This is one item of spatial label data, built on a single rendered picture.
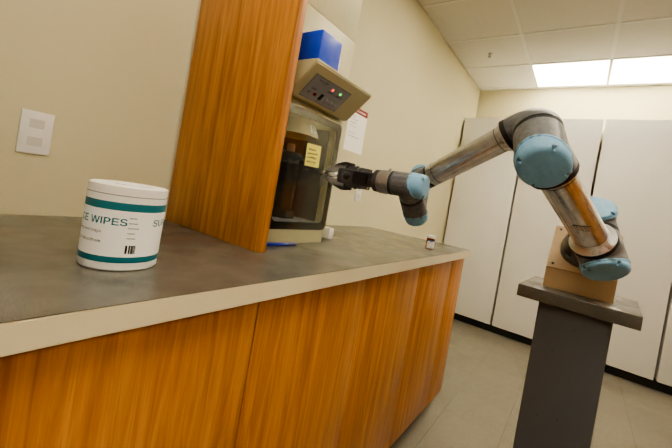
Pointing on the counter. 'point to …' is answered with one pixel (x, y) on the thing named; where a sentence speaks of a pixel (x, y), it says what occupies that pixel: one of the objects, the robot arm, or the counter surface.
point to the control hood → (306, 69)
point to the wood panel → (240, 90)
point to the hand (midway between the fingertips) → (326, 173)
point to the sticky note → (312, 155)
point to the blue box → (320, 47)
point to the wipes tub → (121, 225)
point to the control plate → (325, 93)
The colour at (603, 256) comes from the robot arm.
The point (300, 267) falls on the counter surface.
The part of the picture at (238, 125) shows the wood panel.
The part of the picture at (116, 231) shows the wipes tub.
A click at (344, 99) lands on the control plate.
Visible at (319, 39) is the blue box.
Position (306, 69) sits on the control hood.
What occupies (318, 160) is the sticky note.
